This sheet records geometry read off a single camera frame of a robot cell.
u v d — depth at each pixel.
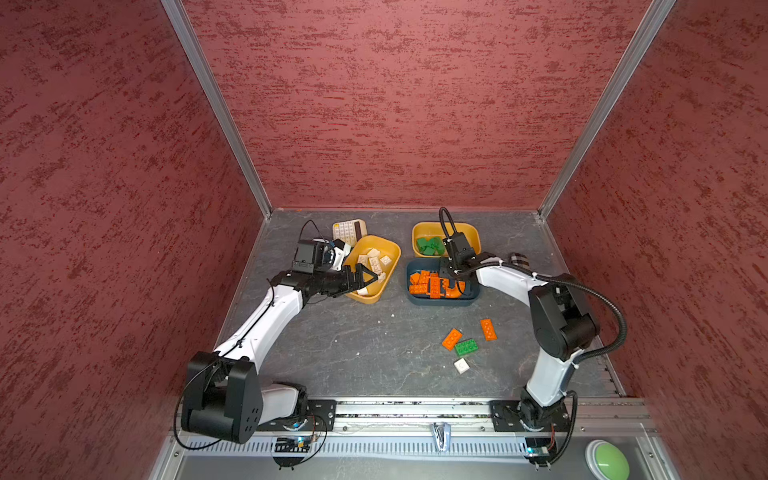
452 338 0.87
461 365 0.82
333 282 0.71
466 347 0.85
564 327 0.49
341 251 0.77
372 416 0.76
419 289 0.96
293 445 0.71
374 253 1.06
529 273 0.55
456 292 0.98
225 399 0.40
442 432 0.70
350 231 1.12
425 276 1.00
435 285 0.98
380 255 1.06
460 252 0.76
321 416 0.75
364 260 1.03
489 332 0.88
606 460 0.67
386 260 1.04
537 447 0.71
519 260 1.03
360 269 0.74
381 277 0.98
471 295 0.92
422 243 1.07
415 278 0.97
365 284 0.74
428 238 1.09
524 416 0.68
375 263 1.03
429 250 1.06
